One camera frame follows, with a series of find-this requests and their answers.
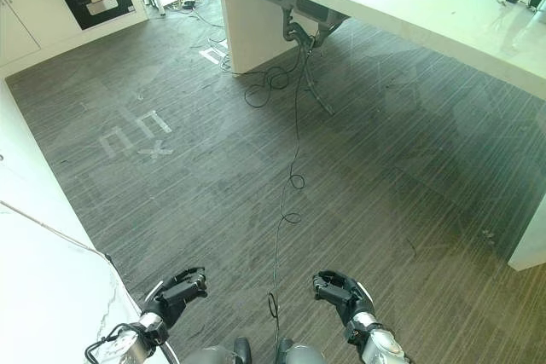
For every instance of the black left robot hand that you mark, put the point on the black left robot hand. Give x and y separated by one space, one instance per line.
175 293

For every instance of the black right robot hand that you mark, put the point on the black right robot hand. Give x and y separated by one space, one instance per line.
341 293

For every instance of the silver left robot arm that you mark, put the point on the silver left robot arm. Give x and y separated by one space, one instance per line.
132 338

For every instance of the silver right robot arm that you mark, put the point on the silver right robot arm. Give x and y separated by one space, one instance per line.
381 340

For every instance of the silver robot legs and feet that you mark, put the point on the silver robot legs and feet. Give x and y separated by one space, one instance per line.
256 351

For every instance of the white marble countertop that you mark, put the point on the white marble countertop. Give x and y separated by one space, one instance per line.
51 287

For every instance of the white kitchen island counter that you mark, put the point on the white kitchen island counter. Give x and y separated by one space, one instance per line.
409 19

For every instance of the grey sink drain pipes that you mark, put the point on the grey sink drain pipes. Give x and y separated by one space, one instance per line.
294 8

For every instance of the white kitchen cabinet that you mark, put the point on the white kitchen cabinet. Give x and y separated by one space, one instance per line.
34 10

